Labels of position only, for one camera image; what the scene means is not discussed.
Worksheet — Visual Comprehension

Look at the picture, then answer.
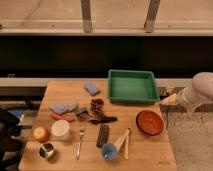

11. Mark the red-brown bowl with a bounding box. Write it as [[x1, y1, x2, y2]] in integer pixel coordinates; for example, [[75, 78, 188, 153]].
[[136, 110, 164, 136]]

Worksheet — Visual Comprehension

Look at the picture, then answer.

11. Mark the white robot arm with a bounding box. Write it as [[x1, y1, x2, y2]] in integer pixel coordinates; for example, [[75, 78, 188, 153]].
[[160, 72, 213, 113]]

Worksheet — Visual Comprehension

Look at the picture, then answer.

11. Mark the white cone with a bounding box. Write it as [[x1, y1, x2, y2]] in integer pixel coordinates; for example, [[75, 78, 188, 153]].
[[114, 130, 129, 150]]

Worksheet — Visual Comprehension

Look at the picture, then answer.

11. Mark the green plastic tray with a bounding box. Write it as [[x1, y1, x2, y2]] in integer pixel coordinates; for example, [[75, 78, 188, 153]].
[[108, 70, 160, 104]]

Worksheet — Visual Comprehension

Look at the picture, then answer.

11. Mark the dark spoon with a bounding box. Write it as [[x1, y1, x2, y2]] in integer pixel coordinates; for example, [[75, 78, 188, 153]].
[[88, 116, 118, 125]]

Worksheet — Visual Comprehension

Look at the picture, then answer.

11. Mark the black remote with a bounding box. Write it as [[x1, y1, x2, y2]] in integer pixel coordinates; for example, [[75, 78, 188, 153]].
[[96, 124, 109, 148]]

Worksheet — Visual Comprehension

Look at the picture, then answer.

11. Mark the orange carrot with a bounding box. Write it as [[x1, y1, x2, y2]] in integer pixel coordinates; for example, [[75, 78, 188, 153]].
[[51, 112, 75, 122]]

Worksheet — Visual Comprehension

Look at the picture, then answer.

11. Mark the silver fork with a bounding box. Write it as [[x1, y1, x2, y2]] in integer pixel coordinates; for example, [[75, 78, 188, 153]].
[[76, 128, 85, 160]]

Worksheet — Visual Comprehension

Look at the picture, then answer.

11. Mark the wooden stick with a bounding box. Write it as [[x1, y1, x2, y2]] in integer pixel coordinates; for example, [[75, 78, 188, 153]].
[[124, 128, 131, 160]]

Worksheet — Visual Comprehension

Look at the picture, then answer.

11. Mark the apple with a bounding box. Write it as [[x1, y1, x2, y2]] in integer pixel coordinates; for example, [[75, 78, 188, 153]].
[[33, 126, 49, 142]]

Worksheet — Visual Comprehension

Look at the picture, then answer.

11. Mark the metal cup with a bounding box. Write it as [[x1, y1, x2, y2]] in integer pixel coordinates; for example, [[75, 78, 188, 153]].
[[39, 143, 54, 159]]

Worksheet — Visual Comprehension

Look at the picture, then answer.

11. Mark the blue sponge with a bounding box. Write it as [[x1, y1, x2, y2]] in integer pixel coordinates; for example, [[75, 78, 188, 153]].
[[85, 82, 100, 96]]

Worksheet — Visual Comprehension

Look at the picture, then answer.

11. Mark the small dark brush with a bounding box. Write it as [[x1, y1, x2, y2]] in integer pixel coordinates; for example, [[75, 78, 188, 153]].
[[75, 107, 89, 121]]

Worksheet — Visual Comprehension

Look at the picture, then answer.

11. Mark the white lidded jar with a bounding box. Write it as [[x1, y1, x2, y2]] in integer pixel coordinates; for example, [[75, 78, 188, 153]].
[[51, 120, 70, 141]]

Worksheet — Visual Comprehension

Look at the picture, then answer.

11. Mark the black chair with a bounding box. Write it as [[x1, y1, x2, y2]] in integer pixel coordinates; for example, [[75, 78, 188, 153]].
[[0, 108, 23, 171]]

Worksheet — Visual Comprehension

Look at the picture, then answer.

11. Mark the blue cup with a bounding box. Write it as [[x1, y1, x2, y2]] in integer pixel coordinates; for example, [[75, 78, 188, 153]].
[[101, 143, 117, 161]]

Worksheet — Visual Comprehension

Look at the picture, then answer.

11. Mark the pine cone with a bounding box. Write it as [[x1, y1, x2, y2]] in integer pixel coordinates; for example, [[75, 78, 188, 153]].
[[90, 98, 104, 117]]

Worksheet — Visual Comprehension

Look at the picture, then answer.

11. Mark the blue-grey towel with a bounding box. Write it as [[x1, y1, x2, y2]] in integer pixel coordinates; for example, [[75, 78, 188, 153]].
[[49, 103, 78, 115]]

